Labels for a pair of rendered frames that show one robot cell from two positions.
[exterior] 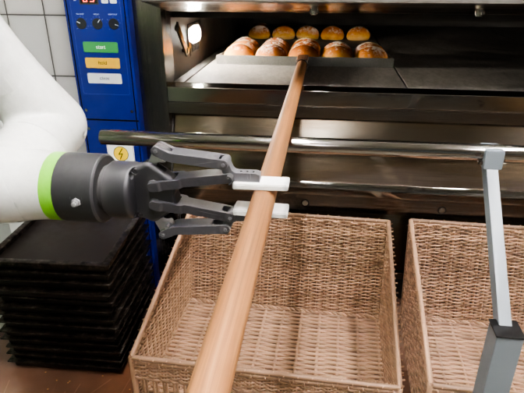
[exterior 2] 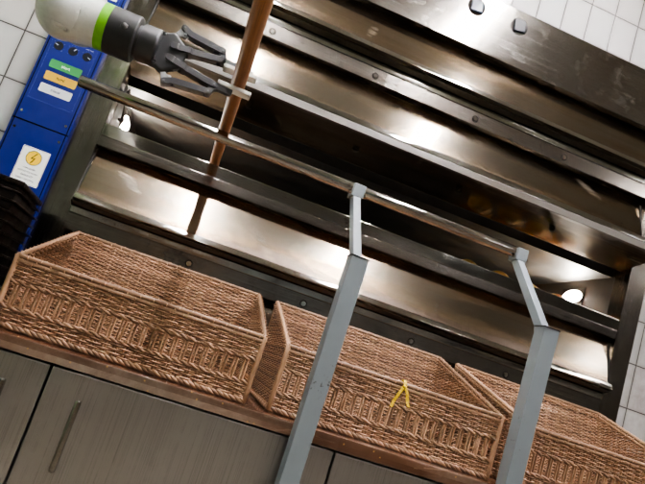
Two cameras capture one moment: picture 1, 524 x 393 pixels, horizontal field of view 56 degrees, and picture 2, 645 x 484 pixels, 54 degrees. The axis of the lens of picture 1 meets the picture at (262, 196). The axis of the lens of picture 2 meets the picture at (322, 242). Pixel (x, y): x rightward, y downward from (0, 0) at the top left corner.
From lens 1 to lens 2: 1.00 m
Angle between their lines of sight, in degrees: 40
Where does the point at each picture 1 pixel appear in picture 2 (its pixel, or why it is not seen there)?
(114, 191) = (152, 32)
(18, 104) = not seen: outside the picture
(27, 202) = (89, 12)
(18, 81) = not seen: outside the picture
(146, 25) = (110, 72)
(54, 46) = (18, 55)
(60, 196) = (115, 18)
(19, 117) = not seen: outside the picture
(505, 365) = (354, 281)
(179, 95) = (113, 133)
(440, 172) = (308, 266)
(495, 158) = (360, 189)
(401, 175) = (278, 258)
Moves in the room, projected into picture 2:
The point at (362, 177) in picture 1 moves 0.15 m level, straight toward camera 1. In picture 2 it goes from (247, 251) to (249, 243)
